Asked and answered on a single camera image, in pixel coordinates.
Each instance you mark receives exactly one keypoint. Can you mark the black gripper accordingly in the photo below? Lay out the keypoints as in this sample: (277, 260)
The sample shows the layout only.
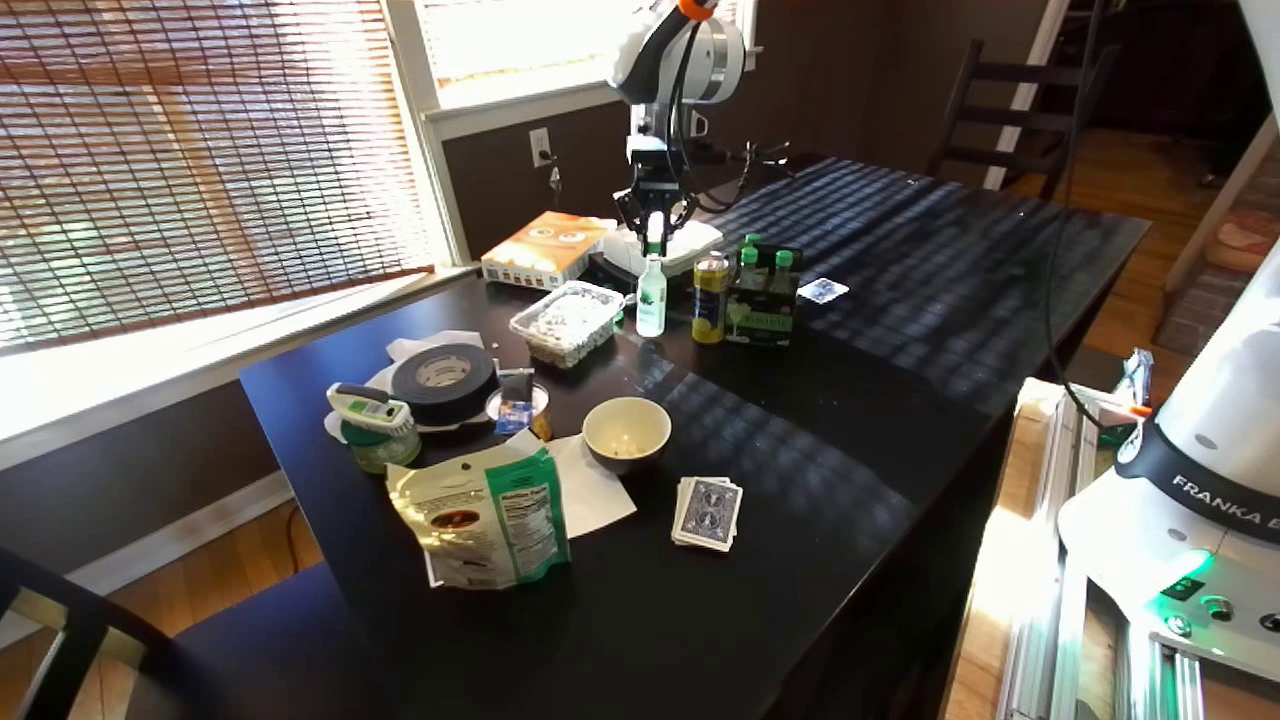
(658, 164)

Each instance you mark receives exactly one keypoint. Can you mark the glass bottle green cap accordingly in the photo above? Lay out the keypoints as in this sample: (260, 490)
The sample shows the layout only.
(751, 248)
(747, 269)
(785, 257)
(651, 307)

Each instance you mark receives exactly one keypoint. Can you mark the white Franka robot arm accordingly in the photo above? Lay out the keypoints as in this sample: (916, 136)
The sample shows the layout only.
(683, 61)

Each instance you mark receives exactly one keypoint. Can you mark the white box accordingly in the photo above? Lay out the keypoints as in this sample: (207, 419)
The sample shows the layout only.
(692, 244)

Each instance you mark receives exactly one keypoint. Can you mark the green cardboard bottle carrier box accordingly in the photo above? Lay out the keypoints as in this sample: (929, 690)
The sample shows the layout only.
(762, 314)

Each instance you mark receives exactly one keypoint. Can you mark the yellow drink can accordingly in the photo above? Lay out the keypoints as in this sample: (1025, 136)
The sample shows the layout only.
(709, 303)

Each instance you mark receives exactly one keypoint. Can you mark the aluminium foil tray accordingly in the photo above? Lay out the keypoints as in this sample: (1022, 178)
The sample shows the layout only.
(571, 321)

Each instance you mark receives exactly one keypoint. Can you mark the white label card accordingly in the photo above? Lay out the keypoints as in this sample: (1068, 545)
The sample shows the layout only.
(823, 288)

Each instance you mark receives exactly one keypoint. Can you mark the cream ceramic bowl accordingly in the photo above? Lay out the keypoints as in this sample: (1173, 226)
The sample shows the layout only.
(627, 429)

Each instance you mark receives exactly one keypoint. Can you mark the small clear glass cup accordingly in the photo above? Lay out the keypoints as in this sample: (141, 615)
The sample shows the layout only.
(515, 399)

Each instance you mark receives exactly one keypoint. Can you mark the black tape roll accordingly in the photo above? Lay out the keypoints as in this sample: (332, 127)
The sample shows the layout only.
(444, 380)

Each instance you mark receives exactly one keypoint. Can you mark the white paper sheet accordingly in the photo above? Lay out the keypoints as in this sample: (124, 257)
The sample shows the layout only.
(592, 500)

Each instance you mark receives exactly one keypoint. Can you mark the deck of playing cards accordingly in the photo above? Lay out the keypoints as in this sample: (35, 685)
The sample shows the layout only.
(704, 515)

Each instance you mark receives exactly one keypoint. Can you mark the green and white dispenser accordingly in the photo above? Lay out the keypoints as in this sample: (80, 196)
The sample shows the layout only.
(370, 420)

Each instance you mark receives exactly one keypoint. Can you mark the green and white snack bag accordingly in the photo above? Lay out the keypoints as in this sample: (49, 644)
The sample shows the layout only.
(467, 522)

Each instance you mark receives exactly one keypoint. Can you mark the dark wooden ladder-back chair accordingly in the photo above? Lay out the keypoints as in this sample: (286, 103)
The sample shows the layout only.
(1034, 69)

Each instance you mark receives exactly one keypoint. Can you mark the wooden window blinds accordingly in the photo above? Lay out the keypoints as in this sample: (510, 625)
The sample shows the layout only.
(202, 161)

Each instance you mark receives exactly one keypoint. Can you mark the white and orange handheld device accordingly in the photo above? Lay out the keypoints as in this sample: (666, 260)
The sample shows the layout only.
(1137, 385)

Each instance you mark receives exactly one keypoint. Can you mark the black chair with dark seat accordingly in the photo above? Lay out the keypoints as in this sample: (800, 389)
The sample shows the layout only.
(265, 653)

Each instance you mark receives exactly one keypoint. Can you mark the white metal robot stand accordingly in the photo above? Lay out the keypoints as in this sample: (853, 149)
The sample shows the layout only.
(1133, 641)

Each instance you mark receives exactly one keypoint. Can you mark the white wall outlet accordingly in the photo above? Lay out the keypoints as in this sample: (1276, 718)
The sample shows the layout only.
(541, 147)

